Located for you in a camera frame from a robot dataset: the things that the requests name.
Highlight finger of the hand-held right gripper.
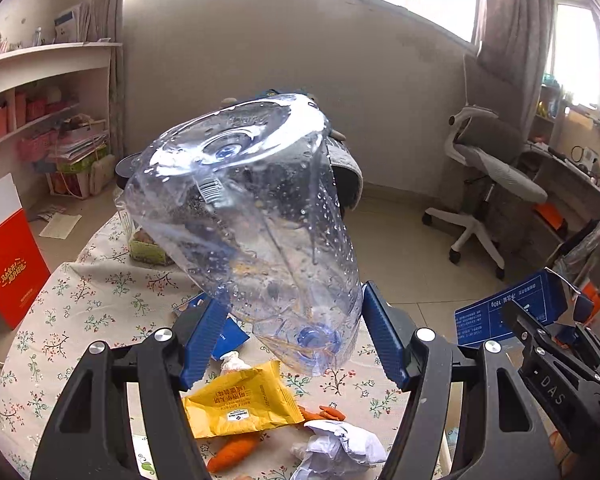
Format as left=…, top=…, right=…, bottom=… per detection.
left=575, top=294, right=600, bottom=376
left=501, top=302, right=568, bottom=356

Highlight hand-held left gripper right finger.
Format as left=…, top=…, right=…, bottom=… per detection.
left=362, top=280, right=568, bottom=480

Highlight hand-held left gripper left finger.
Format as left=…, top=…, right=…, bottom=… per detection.
left=30, top=300, right=231, bottom=480

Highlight blue cardboard box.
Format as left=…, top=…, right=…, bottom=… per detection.
left=454, top=268, right=577, bottom=348

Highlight white paper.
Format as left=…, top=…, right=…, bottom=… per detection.
left=290, top=420, right=388, bottom=480

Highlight large clear plastic bottle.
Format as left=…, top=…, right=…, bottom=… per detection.
left=114, top=92, right=363, bottom=378

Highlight blue paper packet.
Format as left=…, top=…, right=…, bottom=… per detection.
left=172, top=292, right=249, bottom=361

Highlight crumpled white tissue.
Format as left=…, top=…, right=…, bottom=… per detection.
left=220, top=351, right=255, bottom=377

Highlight black foil bag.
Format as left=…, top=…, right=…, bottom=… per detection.
left=551, top=219, right=600, bottom=287

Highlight yellow snack packet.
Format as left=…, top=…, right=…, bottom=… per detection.
left=182, top=360, right=306, bottom=438

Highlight curled orange peel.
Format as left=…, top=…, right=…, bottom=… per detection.
left=299, top=404, right=347, bottom=424

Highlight orange folder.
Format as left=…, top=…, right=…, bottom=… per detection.
left=534, top=202, right=567, bottom=229

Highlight green tray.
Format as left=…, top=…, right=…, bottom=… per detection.
left=128, top=227, right=177, bottom=267

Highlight floral tablecloth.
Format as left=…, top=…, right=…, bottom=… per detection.
left=0, top=205, right=453, bottom=480

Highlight desk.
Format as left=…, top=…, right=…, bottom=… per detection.
left=524, top=137, right=600, bottom=281

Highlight white office chair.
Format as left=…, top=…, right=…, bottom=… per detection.
left=422, top=105, right=549, bottom=281

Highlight papers on floor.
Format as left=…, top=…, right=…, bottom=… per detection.
left=27, top=204, right=83, bottom=239

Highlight red and white box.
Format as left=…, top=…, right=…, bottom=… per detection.
left=0, top=172, right=52, bottom=331

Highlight stack of papers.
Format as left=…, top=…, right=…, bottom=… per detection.
left=54, top=116, right=110, bottom=173

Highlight pink basket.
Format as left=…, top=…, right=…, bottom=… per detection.
left=19, top=131, right=61, bottom=162

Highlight grey curtain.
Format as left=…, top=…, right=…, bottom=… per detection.
left=472, top=0, right=557, bottom=176
left=86, top=0, right=132, bottom=161

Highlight white bookshelf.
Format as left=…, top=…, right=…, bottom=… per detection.
left=0, top=40, right=125, bottom=203

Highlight white box with blue print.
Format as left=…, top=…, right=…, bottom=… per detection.
left=54, top=2, right=90, bottom=44

